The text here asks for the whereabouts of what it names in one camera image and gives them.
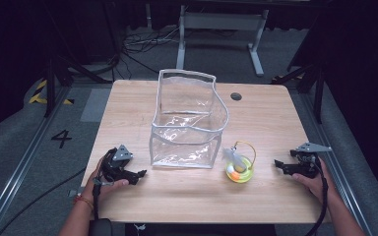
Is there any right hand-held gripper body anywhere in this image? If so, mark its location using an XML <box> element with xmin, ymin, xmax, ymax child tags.
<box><xmin>289</xmin><ymin>142</ymin><xmax>333</xmax><ymax>180</ymax></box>

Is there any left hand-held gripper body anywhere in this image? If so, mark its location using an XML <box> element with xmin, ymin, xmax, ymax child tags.
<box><xmin>99</xmin><ymin>144</ymin><xmax>136</xmax><ymax>184</ymax></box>

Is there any person's left hand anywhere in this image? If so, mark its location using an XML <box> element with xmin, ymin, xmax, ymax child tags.
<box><xmin>83</xmin><ymin>157</ymin><xmax>131</xmax><ymax>202</ymax></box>

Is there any person's right hand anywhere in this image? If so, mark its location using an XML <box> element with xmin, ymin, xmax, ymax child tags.
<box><xmin>291</xmin><ymin>158</ymin><xmax>339</xmax><ymax>205</ymax></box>

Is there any black pouch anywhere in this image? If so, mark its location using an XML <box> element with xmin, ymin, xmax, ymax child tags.
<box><xmin>88</xmin><ymin>217</ymin><xmax>114</xmax><ymax>236</ymax></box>

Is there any clear plastic bag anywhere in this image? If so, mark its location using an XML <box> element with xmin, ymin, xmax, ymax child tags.
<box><xmin>149</xmin><ymin>68</ymin><xmax>230</xmax><ymax>170</ymax></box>

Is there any black metal stand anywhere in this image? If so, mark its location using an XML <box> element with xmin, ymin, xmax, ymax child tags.
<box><xmin>271</xmin><ymin>62</ymin><xmax>327</xmax><ymax>125</ymax></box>
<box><xmin>43</xmin><ymin>54</ymin><xmax>113</xmax><ymax>118</ymax></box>

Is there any yellow black floor tape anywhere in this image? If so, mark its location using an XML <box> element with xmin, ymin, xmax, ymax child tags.
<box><xmin>28</xmin><ymin>80</ymin><xmax>76</xmax><ymax>106</ymax></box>

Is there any grey metal floor rail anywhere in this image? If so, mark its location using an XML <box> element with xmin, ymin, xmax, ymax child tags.
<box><xmin>0</xmin><ymin>86</ymin><xmax>72</xmax><ymax>236</ymax></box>
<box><xmin>299</xmin><ymin>92</ymin><xmax>375</xmax><ymax>236</ymax></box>

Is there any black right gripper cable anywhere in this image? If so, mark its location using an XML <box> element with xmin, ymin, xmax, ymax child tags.
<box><xmin>304</xmin><ymin>156</ymin><xmax>330</xmax><ymax>236</ymax></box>

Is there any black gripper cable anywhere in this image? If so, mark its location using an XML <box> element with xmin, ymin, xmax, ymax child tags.
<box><xmin>304</xmin><ymin>156</ymin><xmax>330</xmax><ymax>236</ymax></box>
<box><xmin>92</xmin><ymin>175</ymin><xmax>106</xmax><ymax>221</ymax></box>

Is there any yellow ring toy with feather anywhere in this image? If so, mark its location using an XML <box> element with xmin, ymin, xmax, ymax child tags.
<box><xmin>221</xmin><ymin>140</ymin><xmax>258</xmax><ymax>184</ymax></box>

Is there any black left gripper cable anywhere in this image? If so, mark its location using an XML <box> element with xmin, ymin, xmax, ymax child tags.
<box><xmin>92</xmin><ymin>175</ymin><xmax>106</xmax><ymax>221</ymax></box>

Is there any orange bracelet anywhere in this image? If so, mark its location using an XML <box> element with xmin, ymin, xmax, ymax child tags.
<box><xmin>73</xmin><ymin>194</ymin><xmax>95</xmax><ymax>211</ymax></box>

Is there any black floor cable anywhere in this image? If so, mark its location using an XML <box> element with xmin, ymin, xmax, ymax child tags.
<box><xmin>0</xmin><ymin>166</ymin><xmax>88</xmax><ymax>236</ymax></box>

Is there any bundle of floor cables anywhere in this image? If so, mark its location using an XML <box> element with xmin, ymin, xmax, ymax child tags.
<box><xmin>120</xmin><ymin>27</ymin><xmax>182</xmax><ymax>74</ymax></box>

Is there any white metal desk frame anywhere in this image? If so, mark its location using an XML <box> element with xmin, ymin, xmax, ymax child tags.
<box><xmin>175</xmin><ymin>4</ymin><xmax>271</xmax><ymax>78</ymax></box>

